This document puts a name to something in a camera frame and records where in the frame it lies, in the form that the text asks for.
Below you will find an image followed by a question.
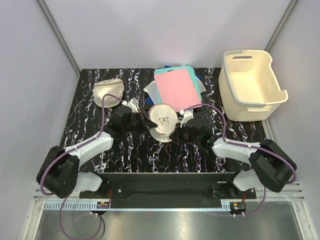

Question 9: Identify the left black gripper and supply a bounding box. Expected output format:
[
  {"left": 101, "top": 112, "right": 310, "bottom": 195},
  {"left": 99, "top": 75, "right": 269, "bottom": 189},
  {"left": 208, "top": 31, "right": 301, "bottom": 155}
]
[{"left": 123, "top": 109, "right": 157, "bottom": 134}]

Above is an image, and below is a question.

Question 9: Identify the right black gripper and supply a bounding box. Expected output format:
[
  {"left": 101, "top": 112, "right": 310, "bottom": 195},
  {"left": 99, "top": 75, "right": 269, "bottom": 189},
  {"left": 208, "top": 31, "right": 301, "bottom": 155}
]
[{"left": 169, "top": 121, "right": 200, "bottom": 146}]

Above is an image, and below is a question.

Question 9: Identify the cream plastic laundry basket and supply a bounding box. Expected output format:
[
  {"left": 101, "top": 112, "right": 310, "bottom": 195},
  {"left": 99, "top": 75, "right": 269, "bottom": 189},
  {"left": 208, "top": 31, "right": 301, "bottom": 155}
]
[{"left": 218, "top": 49, "right": 289, "bottom": 122}]

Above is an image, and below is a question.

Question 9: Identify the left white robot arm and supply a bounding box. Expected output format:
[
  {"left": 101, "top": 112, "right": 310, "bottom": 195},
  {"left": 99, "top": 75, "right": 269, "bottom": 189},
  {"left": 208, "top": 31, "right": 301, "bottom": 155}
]
[{"left": 36, "top": 106, "right": 158, "bottom": 199}]

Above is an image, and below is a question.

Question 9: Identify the white slotted cable duct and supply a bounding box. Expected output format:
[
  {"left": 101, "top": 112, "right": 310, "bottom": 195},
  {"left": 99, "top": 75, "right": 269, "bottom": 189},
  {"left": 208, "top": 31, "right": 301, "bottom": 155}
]
[{"left": 44, "top": 200, "right": 231, "bottom": 212}]

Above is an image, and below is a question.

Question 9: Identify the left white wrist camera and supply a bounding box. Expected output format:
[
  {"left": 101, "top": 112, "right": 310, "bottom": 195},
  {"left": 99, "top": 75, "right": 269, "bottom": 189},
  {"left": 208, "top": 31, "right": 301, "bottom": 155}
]
[{"left": 125, "top": 98, "right": 139, "bottom": 113}]

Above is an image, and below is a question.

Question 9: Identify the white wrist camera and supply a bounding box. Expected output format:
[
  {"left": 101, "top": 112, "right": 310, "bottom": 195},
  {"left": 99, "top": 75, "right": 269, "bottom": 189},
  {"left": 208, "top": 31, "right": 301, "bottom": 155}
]
[
  {"left": 179, "top": 109, "right": 194, "bottom": 128},
  {"left": 125, "top": 98, "right": 139, "bottom": 113}
]

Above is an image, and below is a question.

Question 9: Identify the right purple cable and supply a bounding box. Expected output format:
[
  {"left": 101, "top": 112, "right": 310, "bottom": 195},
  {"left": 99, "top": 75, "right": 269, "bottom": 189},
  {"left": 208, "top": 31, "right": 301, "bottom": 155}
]
[{"left": 184, "top": 102, "right": 298, "bottom": 216}]

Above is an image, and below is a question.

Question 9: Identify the far mesh laundry bag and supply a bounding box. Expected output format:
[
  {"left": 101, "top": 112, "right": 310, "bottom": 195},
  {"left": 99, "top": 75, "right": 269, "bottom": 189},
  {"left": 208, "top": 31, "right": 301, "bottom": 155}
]
[{"left": 93, "top": 78, "right": 125, "bottom": 108}]

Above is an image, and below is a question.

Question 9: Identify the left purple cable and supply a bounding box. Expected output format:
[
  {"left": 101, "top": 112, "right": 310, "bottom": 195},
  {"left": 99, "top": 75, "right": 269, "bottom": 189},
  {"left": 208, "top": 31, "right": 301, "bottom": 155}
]
[{"left": 40, "top": 94, "right": 129, "bottom": 239}]

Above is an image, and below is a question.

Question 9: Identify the mesh laundry bag with glasses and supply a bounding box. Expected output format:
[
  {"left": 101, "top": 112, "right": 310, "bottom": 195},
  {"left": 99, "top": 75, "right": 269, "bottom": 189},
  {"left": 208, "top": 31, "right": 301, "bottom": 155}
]
[{"left": 148, "top": 103, "right": 178, "bottom": 143}]

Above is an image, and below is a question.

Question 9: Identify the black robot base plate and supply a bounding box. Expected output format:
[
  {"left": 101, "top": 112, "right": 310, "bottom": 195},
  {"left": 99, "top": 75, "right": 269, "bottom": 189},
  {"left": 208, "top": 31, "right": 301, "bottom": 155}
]
[{"left": 79, "top": 172, "right": 256, "bottom": 206}]

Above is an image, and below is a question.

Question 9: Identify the right aluminium frame post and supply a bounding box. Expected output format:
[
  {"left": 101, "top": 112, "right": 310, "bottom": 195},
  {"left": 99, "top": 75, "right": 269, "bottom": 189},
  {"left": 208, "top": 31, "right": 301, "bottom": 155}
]
[{"left": 264, "top": 0, "right": 300, "bottom": 52}]

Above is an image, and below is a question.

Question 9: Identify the aluminium frame post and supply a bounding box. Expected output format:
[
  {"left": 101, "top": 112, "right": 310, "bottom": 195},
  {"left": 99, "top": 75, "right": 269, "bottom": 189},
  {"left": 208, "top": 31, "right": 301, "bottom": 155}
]
[
  {"left": 264, "top": 0, "right": 300, "bottom": 52},
  {"left": 35, "top": 0, "right": 81, "bottom": 76}
]

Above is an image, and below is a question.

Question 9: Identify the dark blue board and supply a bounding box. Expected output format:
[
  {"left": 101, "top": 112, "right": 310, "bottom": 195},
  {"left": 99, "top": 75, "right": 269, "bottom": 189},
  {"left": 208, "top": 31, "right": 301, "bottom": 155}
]
[{"left": 144, "top": 65, "right": 202, "bottom": 113}]

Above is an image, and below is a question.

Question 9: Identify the left aluminium frame post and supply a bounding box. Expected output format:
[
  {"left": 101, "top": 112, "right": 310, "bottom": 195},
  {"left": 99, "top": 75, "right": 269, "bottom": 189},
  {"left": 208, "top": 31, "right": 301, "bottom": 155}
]
[{"left": 35, "top": 0, "right": 81, "bottom": 76}]

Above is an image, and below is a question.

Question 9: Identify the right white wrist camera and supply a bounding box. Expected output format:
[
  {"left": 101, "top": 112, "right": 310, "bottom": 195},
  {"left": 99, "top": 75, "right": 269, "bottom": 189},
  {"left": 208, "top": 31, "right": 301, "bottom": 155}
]
[{"left": 179, "top": 109, "right": 194, "bottom": 128}]

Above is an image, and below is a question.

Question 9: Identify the pink plastic board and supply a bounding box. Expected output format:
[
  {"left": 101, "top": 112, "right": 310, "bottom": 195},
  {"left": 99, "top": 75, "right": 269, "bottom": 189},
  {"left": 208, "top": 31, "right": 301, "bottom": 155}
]
[{"left": 153, "top": 68, "right": 203, "bottom": 112}]

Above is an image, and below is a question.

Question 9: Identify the teal plastic board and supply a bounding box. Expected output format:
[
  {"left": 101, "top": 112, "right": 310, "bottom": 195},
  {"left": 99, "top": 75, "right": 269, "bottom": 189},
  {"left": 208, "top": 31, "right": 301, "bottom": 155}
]
[{"left": 153, "top": 64, "right": 204, "bottom": 107}]

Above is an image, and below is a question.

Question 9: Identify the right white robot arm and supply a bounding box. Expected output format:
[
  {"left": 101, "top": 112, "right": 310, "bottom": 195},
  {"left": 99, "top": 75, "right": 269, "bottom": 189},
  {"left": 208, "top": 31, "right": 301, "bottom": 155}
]
[{"left": 176, "top": 118, "right": 297, "bottom": 199}]

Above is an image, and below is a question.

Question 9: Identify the purple cable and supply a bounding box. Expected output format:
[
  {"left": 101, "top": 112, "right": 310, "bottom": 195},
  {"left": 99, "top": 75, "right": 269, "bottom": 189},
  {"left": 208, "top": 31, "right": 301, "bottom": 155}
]
[
  {"left": 184, "top": 102, "right": 298, "bottom": 216},
  {"left": 40, "top": 94, "right": 129, "bottom": 239}
]

